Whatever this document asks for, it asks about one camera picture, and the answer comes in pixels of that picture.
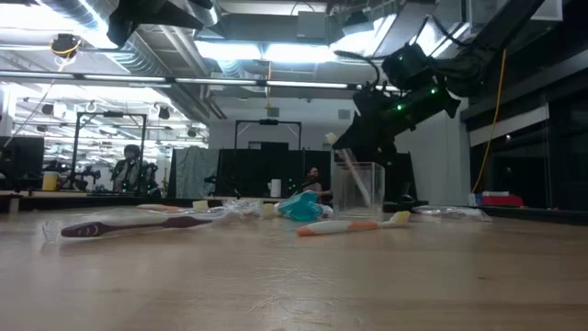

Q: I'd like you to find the black yellow cable reel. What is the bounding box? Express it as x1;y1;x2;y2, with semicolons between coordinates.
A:
50;32;84;60

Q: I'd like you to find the gray ceiling box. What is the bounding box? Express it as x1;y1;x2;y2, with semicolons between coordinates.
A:
297;10;329;40

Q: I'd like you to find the clear acrylic holder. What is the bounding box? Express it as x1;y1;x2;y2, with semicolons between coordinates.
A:
331;161;386;222

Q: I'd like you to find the black monitor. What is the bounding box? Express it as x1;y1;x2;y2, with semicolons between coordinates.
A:
0;135;46;190

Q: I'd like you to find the red box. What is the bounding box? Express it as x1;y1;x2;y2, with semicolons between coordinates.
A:
480;194;526;209

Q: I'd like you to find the black partition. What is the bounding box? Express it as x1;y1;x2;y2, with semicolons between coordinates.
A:
215;147;419;203

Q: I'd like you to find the silver ventilation duct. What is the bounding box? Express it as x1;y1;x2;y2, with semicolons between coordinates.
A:
40;0;226;121

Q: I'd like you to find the gray cloth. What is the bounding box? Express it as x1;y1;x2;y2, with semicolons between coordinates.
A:
167;146;221;200

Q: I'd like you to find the black metal frame rig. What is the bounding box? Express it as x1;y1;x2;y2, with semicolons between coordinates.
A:
70;110;149;192

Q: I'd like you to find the person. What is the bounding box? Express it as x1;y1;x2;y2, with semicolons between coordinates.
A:
300;165;333;200
109;143;161;195

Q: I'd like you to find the long linear ceiling light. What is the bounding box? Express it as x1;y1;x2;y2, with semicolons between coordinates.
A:
0;70;401;92

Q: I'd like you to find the yellow cable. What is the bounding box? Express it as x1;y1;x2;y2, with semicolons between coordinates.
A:
471;48;507;194

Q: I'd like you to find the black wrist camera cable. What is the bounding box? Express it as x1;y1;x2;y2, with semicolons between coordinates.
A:
334;49;382;88

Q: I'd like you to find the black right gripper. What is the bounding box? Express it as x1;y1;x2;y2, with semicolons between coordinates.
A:
333;85;462;165

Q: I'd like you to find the thin black frame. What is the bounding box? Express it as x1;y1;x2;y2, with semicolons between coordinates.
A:
234;119;303;151

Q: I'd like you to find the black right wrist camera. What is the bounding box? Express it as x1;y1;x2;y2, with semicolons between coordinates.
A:
381;42;435;92

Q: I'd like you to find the yellow cup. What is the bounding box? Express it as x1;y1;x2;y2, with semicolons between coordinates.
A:
41;170;61;192

